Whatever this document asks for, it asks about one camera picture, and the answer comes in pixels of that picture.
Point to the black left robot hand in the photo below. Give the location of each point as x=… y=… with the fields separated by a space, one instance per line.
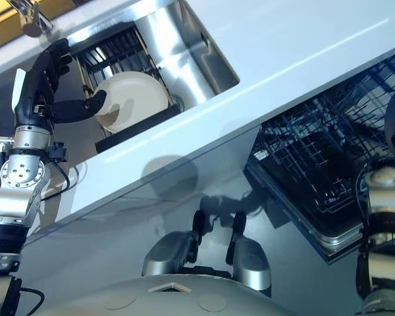
x=41 y=88

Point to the white ceramic plate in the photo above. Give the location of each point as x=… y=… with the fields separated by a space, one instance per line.
x=133 y=100

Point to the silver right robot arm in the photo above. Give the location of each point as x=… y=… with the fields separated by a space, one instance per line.
x=383 y=230

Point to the stainless dishwasher door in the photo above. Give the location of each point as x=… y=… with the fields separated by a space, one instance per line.
x=316 y=227

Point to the chrome kitchen faucet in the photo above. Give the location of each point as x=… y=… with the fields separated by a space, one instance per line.
x=31 y=18

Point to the black dish drying rack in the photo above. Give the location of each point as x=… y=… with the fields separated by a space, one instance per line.
x=125 y=85

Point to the stainless steel sink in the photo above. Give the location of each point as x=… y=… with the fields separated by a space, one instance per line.
x=184 y=56

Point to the silver left robot leg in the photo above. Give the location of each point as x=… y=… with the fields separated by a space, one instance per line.
x=172 y=251

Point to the silver robot leg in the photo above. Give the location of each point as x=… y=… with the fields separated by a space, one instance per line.
x=248 y=260
x=172 y=251

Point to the silver robot torso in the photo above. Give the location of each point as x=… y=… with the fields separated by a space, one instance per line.
x=158 y=298

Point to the silver right robot leg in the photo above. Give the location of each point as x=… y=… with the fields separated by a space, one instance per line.
x=248 y=260

